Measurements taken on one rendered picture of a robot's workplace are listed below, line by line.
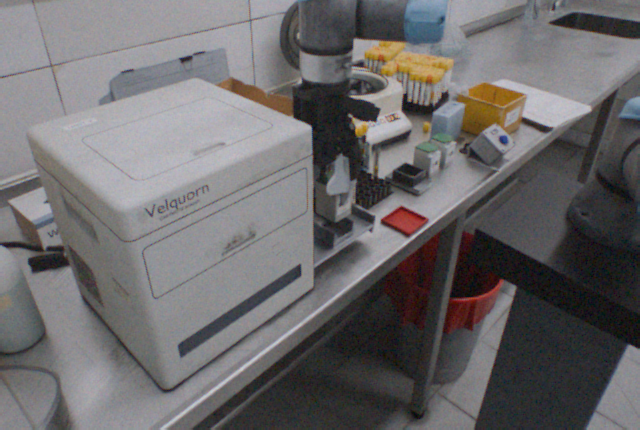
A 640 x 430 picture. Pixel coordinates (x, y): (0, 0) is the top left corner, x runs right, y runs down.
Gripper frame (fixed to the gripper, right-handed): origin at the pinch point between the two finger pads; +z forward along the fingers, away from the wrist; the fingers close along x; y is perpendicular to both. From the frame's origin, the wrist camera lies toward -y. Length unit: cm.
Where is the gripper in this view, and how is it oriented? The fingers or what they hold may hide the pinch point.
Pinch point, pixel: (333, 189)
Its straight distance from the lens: 82.4
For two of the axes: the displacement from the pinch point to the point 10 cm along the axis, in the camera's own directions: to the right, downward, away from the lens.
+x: 7.1, 3.7, -5.9
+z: 0.0, 8.5, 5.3
